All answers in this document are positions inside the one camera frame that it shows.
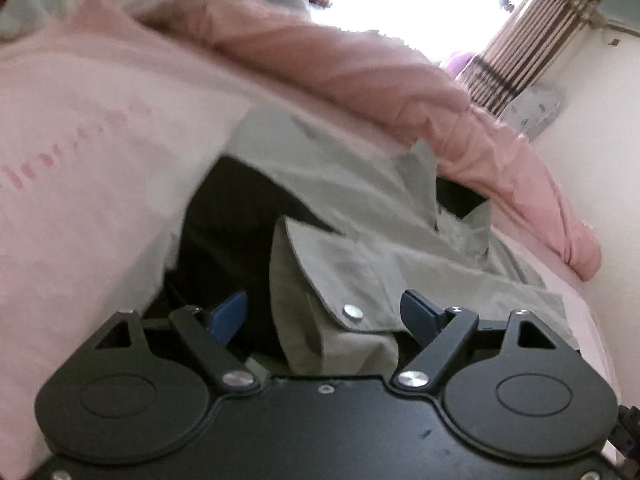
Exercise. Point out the pink printed blanket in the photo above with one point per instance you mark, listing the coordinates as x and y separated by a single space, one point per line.
75 210

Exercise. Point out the pink quilt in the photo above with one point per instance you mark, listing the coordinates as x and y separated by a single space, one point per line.
375 70

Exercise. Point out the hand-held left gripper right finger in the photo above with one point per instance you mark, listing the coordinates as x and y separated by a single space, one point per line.
417 312

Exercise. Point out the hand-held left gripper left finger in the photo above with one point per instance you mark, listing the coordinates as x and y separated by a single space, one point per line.
229 316

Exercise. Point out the purple cloth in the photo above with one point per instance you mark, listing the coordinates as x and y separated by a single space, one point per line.
462 62

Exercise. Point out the pale pink bed sheet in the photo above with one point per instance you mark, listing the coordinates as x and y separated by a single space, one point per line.
575 310

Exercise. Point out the grey jacket with black lining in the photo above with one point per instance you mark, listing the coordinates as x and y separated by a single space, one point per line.
350 200

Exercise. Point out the white patterned pillow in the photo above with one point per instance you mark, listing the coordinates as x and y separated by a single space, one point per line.
535 110

